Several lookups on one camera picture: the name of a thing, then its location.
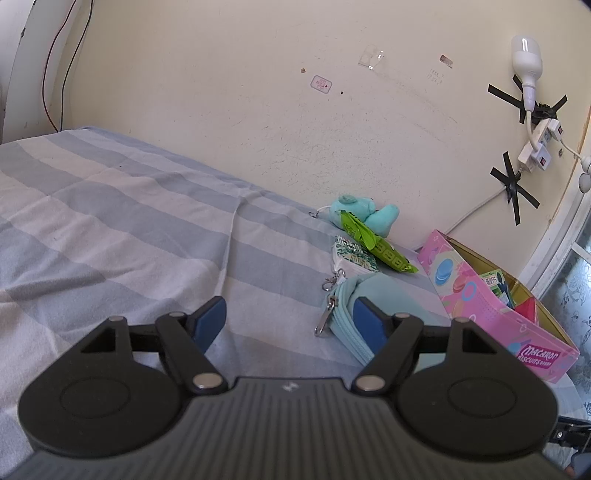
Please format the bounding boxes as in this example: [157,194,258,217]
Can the striped blue bed sheet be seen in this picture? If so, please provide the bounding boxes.
[0,126,591,476]

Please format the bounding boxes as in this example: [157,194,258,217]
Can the teal plush teddy bear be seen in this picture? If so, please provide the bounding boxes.
[308,194,400,238]

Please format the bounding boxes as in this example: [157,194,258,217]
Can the red black wall wires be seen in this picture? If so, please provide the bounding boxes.
[41,0,96,135]

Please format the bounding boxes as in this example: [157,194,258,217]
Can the light teal fabric pouch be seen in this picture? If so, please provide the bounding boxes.
[325,273,451,366]

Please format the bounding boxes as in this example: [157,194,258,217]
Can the floral small coin pouch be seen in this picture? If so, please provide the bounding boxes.
[322,236,379,292]

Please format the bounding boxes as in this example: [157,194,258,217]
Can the pink macaron biscuit tin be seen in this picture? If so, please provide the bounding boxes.
[418,230,580,383]

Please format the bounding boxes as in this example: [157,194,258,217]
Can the black tape cross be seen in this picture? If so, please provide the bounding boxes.
[490,151,540,226]

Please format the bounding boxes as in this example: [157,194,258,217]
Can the white light bulb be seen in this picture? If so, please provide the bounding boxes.
[511,35,543,112]

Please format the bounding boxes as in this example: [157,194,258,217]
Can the grey power cable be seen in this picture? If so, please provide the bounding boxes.
[444,171,523,236]

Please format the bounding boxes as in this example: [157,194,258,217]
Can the magenta zip wallet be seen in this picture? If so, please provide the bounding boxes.
[514,297,539,325]

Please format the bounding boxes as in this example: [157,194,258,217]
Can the black upper tape strips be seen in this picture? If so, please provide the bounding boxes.
[488,74,568,126]

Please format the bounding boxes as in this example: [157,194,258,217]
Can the white power strip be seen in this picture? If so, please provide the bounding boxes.
[518,119,563,172]

